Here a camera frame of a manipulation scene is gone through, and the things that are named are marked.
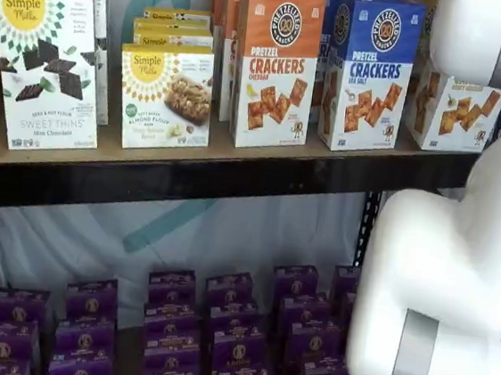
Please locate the wooden shelf board with crackers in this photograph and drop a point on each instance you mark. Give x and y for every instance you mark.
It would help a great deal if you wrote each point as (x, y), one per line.
(168, 161)

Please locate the white backdrop sheet teal print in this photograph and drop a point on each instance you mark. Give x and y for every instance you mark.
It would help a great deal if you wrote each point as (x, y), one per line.
(70, 240)

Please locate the Simple Mills Sweet Thins box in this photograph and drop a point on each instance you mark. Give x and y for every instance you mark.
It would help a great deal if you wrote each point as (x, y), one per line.
(41, 85)
(102, 82)

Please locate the Simple Mills almond bar box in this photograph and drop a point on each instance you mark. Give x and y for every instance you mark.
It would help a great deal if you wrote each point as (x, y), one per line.
(176, 15)
(172, 33)
(166, 98)

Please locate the yellow pretzel crackers box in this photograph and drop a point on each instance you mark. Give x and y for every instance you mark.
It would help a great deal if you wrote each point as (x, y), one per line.
(463, 120)

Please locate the orange pretzel crackers box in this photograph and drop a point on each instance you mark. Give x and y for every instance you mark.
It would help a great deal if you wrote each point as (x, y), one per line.
(217, 14)
(230, 37)
(277, 65)

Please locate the wooden shelf board with purple boxes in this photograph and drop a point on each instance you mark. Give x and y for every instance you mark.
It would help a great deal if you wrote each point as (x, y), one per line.
(126, 362)

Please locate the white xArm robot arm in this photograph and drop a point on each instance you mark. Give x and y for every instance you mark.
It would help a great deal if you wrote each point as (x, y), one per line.
(449, 262)

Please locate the blue pretzel crackers box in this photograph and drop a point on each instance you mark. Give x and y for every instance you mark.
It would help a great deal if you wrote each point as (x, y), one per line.
(327, 12)
(367, 97)

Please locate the black metal shelf rack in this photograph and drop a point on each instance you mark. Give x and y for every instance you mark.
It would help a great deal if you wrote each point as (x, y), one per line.
(187, 190)

